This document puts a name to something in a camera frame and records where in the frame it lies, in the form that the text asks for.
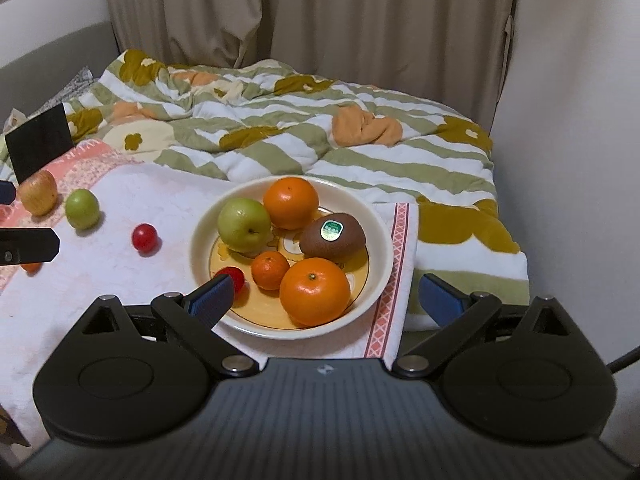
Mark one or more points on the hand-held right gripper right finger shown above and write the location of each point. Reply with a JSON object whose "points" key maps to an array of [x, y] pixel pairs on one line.
{"points": [[440, 300]]}

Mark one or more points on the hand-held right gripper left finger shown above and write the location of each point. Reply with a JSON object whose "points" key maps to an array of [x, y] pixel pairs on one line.
{"points": [[212, 300]]}

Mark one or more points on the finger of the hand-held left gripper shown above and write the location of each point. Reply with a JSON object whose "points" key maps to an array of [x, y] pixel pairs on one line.
{"points": [[27, 246], [6, 192]]}

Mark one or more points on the small mandarin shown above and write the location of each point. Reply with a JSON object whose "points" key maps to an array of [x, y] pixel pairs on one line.
{"points": [[270, 270], [31, 268]]}

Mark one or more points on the red cherry tomato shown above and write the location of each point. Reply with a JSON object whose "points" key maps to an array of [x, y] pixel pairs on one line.
{"points": [[145, 237], [238, 276]]}

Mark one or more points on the cream plate with cartoon print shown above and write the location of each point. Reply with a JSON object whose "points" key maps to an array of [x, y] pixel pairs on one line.
{"points": [[372, 255]]}

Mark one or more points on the large green apple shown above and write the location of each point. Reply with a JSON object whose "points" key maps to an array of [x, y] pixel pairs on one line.
{"points": [[243, 225]]}

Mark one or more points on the large orange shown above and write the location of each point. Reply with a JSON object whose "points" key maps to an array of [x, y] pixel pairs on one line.
{"points": [[291, 203], [314, 292]]}

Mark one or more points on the brown kiwi with green sticker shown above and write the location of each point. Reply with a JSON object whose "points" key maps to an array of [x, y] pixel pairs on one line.
{"points": [[332, 237]]}

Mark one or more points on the yellow red apple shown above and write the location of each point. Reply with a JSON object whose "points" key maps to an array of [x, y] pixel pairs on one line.
{"points": [[38, 193]]}

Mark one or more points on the black tablet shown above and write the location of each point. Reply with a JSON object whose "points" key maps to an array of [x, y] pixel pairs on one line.
{"points": [[40, 142]]}

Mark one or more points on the small green apple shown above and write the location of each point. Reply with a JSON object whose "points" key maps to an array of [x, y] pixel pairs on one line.
{"points": [[81, 209]]}

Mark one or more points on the pink and white towel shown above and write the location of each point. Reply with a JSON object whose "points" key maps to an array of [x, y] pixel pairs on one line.
{"points": [[125, 280]]}

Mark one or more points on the grey patterned cloth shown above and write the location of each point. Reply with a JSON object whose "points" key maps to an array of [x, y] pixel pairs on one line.
{"points": [[70, 87]]}

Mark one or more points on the grey bed headboard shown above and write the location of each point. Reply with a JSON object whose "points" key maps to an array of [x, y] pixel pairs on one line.
{"points": [[50, 55]]}

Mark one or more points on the green striped floral blanket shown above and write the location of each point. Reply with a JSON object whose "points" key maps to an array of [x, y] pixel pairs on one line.
{"points": [[350, 165]]}

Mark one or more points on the beige curtain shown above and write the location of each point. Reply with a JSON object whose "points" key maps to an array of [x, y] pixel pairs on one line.
{"points": [[325, 20]]}

